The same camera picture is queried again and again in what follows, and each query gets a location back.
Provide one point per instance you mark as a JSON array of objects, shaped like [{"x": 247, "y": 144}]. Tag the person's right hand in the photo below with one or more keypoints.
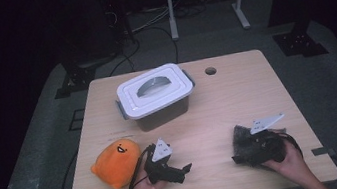
[{"x": 293, "y": 163}]

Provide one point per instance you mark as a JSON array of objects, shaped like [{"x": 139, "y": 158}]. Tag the brown transparent storage box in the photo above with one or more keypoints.
[{"x": 163, "y": 115}]

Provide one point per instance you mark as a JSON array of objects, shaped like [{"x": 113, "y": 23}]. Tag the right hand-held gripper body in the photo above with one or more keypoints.
[{"x": 267, "y": 147}]

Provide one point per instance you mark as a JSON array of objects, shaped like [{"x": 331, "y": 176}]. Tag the black floor frame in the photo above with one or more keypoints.
[{"x": 70, "y": 126}]

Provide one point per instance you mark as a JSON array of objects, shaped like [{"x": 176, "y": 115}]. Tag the white box lid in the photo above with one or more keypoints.
[{"x": 174, "y": 81}]

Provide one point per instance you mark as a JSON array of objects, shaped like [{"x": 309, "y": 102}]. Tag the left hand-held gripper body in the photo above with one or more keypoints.
[{"x": 163, "y": 172}]

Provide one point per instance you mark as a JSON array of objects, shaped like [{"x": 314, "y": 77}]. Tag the orange plush toy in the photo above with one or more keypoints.
[{"x": 113, "y": 166}]

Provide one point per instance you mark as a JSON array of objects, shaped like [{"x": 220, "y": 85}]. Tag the black stand base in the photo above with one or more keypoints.
[
  {"x": 78, "y": 77},
  {"x": 298, "y": 43}
]

